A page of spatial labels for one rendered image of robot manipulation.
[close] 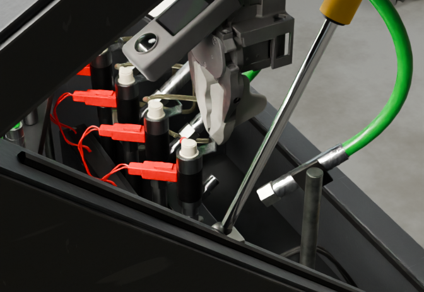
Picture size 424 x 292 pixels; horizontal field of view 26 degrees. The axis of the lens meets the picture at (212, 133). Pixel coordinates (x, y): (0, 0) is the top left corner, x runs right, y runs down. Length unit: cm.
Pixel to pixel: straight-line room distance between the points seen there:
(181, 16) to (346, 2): 37
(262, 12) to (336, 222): 39
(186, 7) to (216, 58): 6
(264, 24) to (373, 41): 253
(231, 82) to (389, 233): 35
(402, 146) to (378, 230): 176
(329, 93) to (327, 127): 20
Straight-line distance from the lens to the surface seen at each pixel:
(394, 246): 113
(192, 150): 96
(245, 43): 88
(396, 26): 81
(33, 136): 104
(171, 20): 87
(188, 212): 101
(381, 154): 285
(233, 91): 89
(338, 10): 52
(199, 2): 87
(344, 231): 119
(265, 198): 90
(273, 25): 89
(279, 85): 312
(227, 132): 95
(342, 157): 88
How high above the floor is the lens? 171
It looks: 36 degrees down
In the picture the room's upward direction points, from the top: straight up
